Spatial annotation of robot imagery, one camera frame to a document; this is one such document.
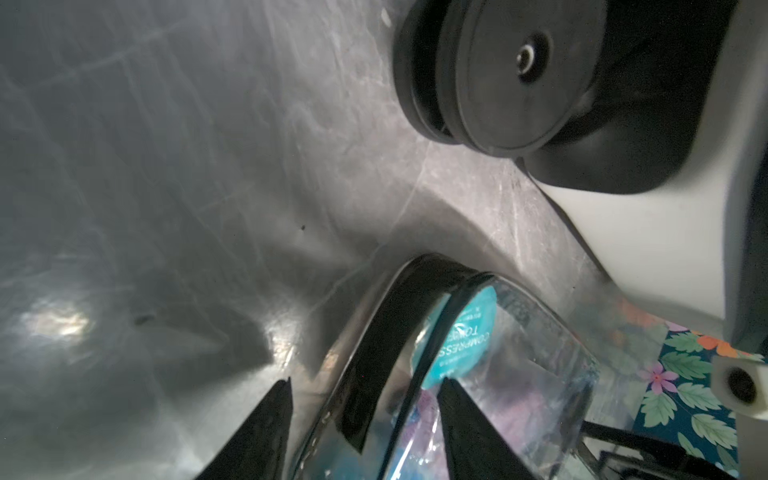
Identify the clear black toiletry bag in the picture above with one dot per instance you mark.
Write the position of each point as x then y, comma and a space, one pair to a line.
523, 367

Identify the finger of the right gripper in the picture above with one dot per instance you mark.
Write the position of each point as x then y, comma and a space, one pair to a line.
611, 453

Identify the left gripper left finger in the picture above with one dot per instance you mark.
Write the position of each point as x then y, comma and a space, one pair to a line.
257, 450

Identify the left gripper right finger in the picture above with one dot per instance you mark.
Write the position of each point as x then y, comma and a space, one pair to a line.
473, 447

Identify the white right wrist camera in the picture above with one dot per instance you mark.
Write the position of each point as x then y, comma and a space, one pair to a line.
741, 386

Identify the white black open suitcase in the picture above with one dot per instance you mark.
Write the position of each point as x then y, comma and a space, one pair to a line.
645, 122

